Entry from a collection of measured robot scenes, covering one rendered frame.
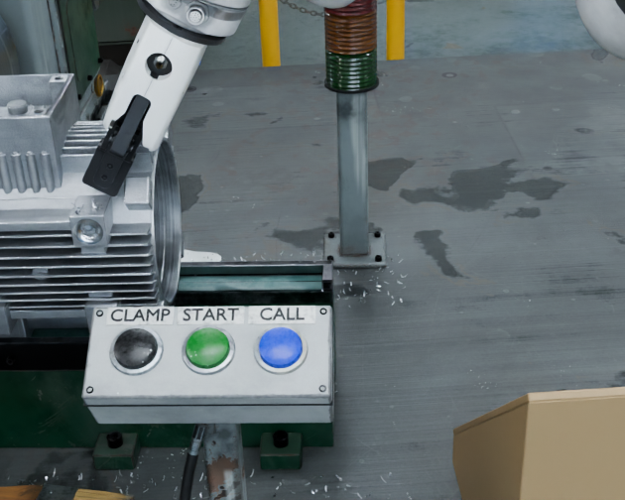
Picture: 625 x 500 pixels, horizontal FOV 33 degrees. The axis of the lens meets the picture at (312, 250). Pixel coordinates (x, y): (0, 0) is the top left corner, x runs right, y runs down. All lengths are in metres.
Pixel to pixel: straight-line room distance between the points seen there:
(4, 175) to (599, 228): 0.80
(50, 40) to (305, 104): 0.49
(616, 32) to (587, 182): 0.60
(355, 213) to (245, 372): 0.60
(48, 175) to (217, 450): 0.29
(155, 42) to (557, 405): 0.39
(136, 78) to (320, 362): 0.26
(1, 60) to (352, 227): 0.47
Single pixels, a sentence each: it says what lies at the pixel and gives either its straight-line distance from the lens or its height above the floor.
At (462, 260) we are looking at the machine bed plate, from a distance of 1.33.
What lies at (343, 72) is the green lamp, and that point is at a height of 1.05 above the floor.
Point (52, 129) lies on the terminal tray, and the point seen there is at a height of 1.13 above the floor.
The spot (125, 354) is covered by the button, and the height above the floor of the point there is 1.07.
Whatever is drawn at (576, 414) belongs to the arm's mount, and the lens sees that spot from 0.71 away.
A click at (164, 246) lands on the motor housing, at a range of 1.07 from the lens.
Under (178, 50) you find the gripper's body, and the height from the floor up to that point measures 1.22.
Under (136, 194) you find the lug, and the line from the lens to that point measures 0.91.
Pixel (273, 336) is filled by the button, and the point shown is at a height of 1.07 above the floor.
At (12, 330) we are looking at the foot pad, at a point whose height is 0.93.
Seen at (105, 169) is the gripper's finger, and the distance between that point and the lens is 0.90.
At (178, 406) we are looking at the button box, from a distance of 0.73.
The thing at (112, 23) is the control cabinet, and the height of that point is 0.19.
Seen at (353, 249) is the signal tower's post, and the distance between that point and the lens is 1.32.
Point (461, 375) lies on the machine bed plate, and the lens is 1.14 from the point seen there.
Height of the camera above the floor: 1.49
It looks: 31 degrees down
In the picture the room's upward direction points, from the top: 2 degrees counter-clockwise
